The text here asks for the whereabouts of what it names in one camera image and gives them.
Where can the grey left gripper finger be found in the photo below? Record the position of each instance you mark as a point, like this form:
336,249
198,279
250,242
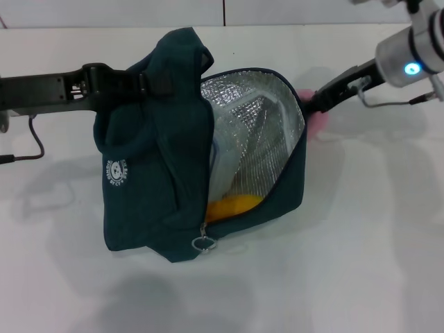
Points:
62,107

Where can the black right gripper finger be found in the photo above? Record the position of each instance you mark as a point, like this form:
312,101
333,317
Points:
309,105

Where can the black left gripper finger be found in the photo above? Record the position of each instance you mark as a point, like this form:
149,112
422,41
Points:
114,85

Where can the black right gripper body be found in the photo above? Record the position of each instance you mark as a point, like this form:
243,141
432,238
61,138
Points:
343,88

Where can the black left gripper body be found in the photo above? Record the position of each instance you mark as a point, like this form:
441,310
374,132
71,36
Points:
31,92

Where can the pink peach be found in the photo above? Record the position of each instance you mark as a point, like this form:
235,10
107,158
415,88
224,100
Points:
317,125

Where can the dark teal insulated lunch bag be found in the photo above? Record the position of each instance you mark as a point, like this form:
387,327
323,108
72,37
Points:
149,173

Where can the clear food container blue seal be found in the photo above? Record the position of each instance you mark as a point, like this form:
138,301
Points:
225,163

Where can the yellow banana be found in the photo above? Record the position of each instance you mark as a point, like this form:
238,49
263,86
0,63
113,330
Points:
232,206

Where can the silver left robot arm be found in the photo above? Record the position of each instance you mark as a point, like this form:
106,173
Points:
4,121

